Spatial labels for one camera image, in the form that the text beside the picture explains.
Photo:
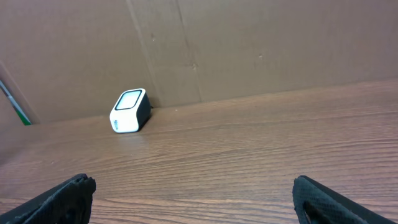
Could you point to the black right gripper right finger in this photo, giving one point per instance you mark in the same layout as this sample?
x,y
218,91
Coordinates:
x,y
315,203

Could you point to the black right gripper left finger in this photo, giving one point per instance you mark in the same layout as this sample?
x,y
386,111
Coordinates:
x,y
69,202

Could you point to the white barcode scanner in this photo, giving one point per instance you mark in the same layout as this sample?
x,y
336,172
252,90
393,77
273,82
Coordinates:
x,y
131,111

